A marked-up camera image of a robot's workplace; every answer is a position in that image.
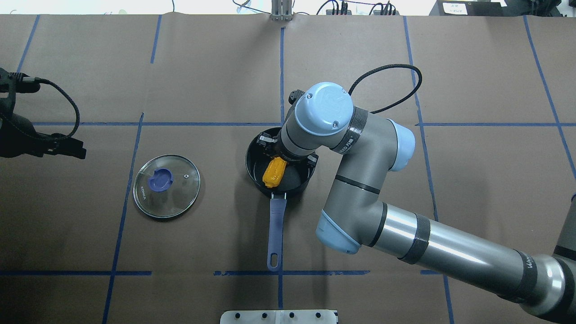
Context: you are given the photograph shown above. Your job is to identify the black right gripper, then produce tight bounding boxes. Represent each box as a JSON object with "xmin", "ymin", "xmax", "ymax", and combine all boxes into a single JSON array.
[{"xmin": 256, "ymin": 133, "xmax": 319, "ymax": 168}]

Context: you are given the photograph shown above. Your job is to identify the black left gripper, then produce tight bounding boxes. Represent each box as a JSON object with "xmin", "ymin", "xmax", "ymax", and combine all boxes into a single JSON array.
[{"xmin": 0, "ymin": 113, "xmax": 87, "ymax": 160}]

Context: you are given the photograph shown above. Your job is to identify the yellow toy corn cob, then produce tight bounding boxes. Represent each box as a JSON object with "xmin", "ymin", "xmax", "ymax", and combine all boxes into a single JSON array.
[{"xmin": 262, "ymin": 157, "xmax": 288, "ymax": 189}]

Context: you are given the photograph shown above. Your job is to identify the glass pot lid blue knob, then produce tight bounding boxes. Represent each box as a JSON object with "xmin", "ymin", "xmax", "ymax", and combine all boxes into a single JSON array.
[{"xmin": 132, "ymin": 154, "xmax": 200, "ymax": 220}]

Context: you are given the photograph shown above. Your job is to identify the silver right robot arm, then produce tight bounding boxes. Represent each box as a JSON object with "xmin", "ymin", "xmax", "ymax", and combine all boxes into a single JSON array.
[{"xmin": 302, "ymin": 94, "xmax": 575, "ymax": 324}]

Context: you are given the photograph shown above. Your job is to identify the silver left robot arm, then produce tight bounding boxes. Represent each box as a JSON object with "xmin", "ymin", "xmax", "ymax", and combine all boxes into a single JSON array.
[{"xmin": 0, "ymin": 68, "xmax": 86, "ymax": 159}]

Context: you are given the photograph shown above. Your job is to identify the dark blue saucepan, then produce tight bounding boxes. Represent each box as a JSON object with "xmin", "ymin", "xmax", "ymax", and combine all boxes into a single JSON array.
[{"xmin": 245, "ymin": 127, "xmax": 318, "ymax": 271}]

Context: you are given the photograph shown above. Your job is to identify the black box white label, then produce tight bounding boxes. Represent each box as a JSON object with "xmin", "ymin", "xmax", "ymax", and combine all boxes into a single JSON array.
[{"xmin": 429, "ymin": 0, "xmax": 504, "ymax": 17}]

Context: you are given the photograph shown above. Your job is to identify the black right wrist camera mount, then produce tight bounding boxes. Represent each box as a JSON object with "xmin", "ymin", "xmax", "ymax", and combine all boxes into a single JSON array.
[{"xmin": 288, "ymin": 90, "xmax": 305, "ymax": 107}]

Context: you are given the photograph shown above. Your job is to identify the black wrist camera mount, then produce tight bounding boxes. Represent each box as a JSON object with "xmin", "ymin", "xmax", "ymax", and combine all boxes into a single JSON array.
[
  {"xmin": 0, "ymin": 68, "xmax": 41, "ymax": 116},
  {"xmin": 288, "ymin": 90, "xmax": 305, "ymax": 107}
]

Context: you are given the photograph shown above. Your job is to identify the black left camera cable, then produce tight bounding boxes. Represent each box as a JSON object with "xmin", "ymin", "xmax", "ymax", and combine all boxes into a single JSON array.
[{"xmin": 0, "ymin": 79, "xmax": 81, "ymax": 142}]

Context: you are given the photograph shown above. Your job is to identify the black camera cable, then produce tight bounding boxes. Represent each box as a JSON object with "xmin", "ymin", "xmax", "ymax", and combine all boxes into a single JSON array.
[
  {"xmin": 347, "ymin": 64, "xmax": 423, "ymax": 114},
  {"xmin": 0, "ymin": 79, "xmax": 81, "ymax": 142}
]

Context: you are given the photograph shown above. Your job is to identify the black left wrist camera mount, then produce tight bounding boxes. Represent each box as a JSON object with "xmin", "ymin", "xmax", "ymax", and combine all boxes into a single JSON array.
[{"xmin": 0, "ymin": 68, "xmax": 41, "ymax": 116}]

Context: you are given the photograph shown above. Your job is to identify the silver aluminium frame post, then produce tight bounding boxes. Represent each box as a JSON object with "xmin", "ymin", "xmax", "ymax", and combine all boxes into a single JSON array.
[{"xmin": 270, "ymin": 0, "xmax": 294, "ymax": 21}]

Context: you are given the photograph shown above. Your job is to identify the black right camera cable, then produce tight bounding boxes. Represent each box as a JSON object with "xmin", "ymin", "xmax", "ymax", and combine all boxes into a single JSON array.
[{"xmin": 347, "ymin": 64, "xmax": 423, "ymax": 114}]

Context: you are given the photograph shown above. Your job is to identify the white camera stand pillar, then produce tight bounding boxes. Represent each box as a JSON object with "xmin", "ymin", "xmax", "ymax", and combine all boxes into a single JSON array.
[{"xmin": 220, "ymin": 309, "xmax": 339, "ymax": 324}]

